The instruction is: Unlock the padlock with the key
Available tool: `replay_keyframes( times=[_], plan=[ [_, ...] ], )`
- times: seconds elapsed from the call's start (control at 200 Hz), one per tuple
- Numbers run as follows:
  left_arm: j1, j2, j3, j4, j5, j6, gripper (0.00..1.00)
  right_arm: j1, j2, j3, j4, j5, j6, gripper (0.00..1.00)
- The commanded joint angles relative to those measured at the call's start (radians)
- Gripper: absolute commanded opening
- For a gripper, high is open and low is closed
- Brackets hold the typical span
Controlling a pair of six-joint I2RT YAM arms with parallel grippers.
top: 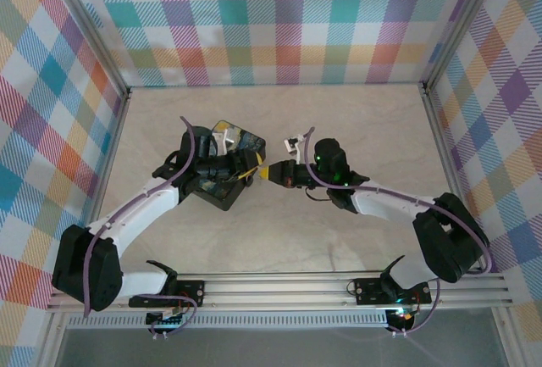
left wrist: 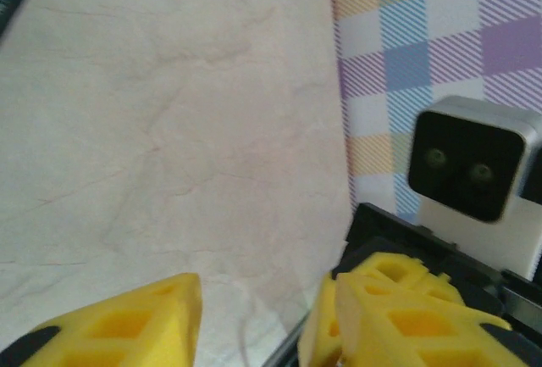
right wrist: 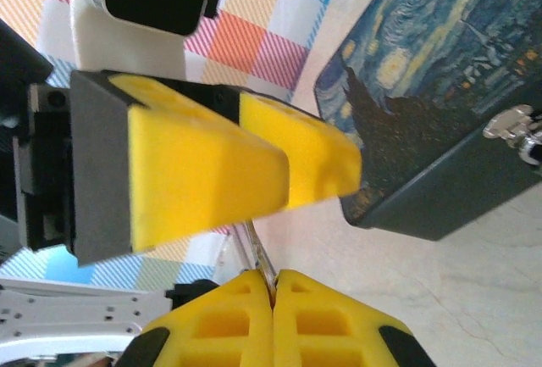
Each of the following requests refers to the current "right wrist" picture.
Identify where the starry night painted box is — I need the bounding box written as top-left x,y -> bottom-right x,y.
312,0 -> 542,243

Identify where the thin metal strip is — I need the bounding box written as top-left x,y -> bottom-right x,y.
230,219 -> 279,296

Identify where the silver box latch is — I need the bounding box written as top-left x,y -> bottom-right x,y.
482,103 -> 542,150

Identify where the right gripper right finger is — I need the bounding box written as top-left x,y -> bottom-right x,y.
273,268 -> 438,367

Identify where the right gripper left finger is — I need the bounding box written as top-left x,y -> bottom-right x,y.
113,269 -> 276,367

